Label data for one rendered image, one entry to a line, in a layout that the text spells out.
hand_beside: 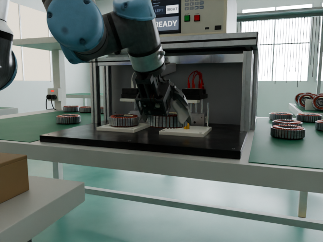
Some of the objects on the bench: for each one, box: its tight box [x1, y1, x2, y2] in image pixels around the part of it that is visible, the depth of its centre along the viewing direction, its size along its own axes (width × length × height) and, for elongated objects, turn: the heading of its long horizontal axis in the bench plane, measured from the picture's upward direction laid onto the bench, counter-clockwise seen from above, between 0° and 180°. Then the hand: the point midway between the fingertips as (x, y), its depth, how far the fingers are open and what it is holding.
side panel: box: [249, 50, 260, 130], centre depth 126 cm, size 28×3×32 cm
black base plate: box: [39, 120, 249, 159], centre depth 103 cm, size 47×64×2 cm
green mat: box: [0, 110, 104, 143], centre depth 145 cm, size 94×61×1 cm
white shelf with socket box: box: [12, 36, 67, 111], centre depth 184 cm, size 35×37×46 cm
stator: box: [270, 125, 305, 140], centre depth 99 cm, size 11×11×4 cm
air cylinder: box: [189, 112, 207, 127], centre depth 111 cm, size 5×8×6 cm
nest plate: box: [159, 126, 212, 137], centre depth 98 cm, size 15×15×1 cm
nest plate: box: [97, 123, 150, 133], centre depth 106 cm, size 15×15×1 cm
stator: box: [109, 114, 139, 127], centre depth 105 cm, size 11×11×4 cm
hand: (167, 120), depth 78 cm, fingers closed on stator, 13 cm apart
